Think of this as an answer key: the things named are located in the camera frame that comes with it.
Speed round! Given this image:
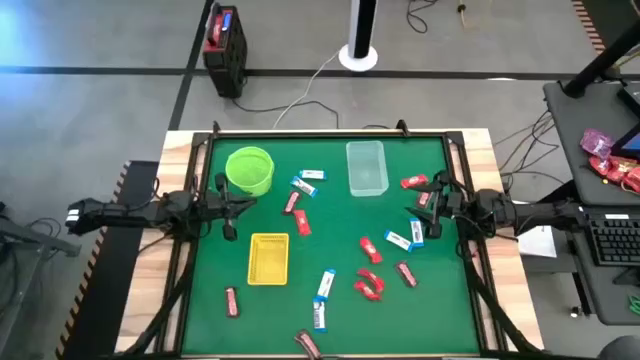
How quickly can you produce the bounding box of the grey desk top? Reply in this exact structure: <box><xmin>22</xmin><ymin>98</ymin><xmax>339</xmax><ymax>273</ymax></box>
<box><xmin>543</xmin><ymin>79</ymin><xmax>640</xmax><ymax>207</ymax></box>

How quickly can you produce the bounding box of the black laptop blue screen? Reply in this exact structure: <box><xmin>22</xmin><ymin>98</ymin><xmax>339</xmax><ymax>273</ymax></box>
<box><xmin>610</xmin><ymin>122</ymin><xmax>640</xmax><ymax>161</ymax></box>

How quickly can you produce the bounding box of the yellow plastic basket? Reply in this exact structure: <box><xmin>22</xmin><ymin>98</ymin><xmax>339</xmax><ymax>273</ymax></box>
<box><xmin>246</xmin><ymin>232</ymin><xmax>290</xmax><ymax>287</ymax></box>

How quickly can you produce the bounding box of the black desk foot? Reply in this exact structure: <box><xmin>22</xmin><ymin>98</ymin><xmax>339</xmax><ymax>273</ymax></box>
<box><xmin>544</xmin><ymin>179</ymin><xmax>584</xmax><ymax>209</ymax></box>

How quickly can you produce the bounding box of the green table mat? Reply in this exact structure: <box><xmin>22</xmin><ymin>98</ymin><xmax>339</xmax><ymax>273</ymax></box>
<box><xmin>182</xmin><ymin>135</ymin><xmax>481</xmax><ymax>357</ymax></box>

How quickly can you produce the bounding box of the green plastic bucket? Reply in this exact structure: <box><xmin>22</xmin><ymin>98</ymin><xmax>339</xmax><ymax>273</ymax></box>
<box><xmin>224</xmin><ymin>145</ymin><xmax>276</xmax><ymax>197</ymax></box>

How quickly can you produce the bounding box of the clear plastic bin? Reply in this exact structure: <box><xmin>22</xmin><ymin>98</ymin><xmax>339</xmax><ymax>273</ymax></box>
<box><xmin>345</xmin><ymin>140</ymin><xmax>390</xmax><ymax>198</ymax></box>

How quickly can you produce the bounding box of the black floor cable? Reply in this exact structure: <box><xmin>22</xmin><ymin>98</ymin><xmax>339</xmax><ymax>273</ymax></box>
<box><xmin>492</xmin><ymin>109</ymin><xmax>564</xmax><ymax>186</ymax></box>
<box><xmin>230</xmin><ymin>97</ymin><xmax>341</xmax><ymax>130</ymax></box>
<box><xmin>405</xmin><ymin>0</ymin><xmax>439</xmax><ymax>35</ymax></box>

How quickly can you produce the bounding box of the black flat device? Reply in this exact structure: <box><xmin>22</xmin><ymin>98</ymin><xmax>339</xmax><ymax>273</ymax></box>
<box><xmin>617</xmin><ymin>82</ymin><xmax>640</xmax><ymax>119</ymax></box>

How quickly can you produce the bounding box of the white floor cable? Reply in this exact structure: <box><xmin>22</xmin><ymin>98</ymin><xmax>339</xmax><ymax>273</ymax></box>
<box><xmin>271</xmin><ymin>49</ymin><xmax>342</xmax><ymax>131</ymax></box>

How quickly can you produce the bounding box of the purple candy bag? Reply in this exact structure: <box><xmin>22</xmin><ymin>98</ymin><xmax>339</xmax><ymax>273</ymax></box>
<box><xmin>579</xmin><ymin>128</ymin><xmax>616</xmax><ymax>161</ymax></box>

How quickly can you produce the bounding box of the red candy bag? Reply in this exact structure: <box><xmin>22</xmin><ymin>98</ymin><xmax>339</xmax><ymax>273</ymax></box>
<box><xmin>588</xmin><ymin>154</ymin><xmax>627</xmax><ymax>185</ymax></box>
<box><xmin>622</xmin><ymin>164</ymin><xmax>640</xmax><ymax>195</ymax></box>

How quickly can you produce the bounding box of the black keyboard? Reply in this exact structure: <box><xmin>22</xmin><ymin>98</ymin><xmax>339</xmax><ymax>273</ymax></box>
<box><xmin>587</xmin><ymin>213</ymin><xmax>640</xmax><ymax>267</ymax></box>

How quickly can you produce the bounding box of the black metal table frame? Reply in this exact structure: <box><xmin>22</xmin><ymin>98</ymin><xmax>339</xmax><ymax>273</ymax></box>
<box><xmin>113</xmin><ymin>119</ymin><xmax>547</xmax><ymax>360</ymax></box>

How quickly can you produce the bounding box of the black mat hazard striped edge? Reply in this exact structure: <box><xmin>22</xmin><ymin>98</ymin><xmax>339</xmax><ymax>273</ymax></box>
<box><xmin>54</xmin><ymin>159</ymin><xmax>160</xmax><ymax>360</ymax></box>
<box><xmin>571</xmin><ymin>0</ymin><xmax>640</xmax><ymax>55</ymax></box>

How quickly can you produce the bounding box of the white paper sheet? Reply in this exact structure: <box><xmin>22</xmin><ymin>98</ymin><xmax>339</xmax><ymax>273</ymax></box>
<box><xmin>517</xmin><ymin>225</ymin><xmax>559</xmax><ymax>259</ymax></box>

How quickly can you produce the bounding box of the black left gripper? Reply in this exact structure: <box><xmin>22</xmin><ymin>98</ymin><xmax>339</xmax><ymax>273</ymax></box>
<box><xmin>201</xmin><ymin>172</ymin><xmax>259</xmax><ymax>243</ymax></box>

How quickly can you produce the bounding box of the black slanted pole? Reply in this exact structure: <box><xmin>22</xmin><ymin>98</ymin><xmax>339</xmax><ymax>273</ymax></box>
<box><xmin>563</xmin><ymin>18</ymin><xmax>640</xmax><ymax>99</ymax></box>

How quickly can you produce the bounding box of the grey metal stand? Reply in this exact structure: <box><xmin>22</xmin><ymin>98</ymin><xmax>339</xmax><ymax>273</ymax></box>
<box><xmin>0</xmin><ymin>199</ymin><xmax>84</xmax><ymax>346</ymax></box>

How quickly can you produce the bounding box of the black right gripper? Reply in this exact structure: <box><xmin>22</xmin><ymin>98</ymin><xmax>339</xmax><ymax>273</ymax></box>
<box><xmin>405</xmin><ymin>170</ymin><xmax>474</xmax><ymax>240</ymax></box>

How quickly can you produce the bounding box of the dark grey keyboard shelf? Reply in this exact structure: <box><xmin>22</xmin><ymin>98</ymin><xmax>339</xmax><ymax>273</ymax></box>
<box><xmin>559</xmin><ymin>203</ymin><xmax>640</xmax><ymax>326</ymax></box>

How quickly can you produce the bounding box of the red candy bar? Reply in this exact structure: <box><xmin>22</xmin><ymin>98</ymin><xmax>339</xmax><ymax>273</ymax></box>
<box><xmin>292</xmin><ymin>209</ymin><xmax>313</xmax><ymax>237</ymax></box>
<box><xmin>400</xmin><ymin>173</ymin><xmax>430</xmax><ymax>190</ymax></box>
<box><xmin>353</xmin><ymin>280</ymin><xmax>383</xmax><ymax>303</ymax></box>
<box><xmin>356</xmin><ymin>268</ymin><xmax>386</xmax><ymax>294</ymax></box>
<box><xmin>359</xmin><ymin>236</ymin><xmax>384</xmax><ymax>265</ymax></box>

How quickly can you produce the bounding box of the yellow floor cable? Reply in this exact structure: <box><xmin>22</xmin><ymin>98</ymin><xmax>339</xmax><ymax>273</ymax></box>
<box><xmin>457</xmin><ymin>0</ymin><xmax>494</xmax><ymax>30</ymax></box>

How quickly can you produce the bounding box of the black red tool case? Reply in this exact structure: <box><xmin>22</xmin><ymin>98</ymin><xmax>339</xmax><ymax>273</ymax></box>
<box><xmin>201</xmin><ymin>3</ymin><xmax>249</xmax><ymax>100</ymax></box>

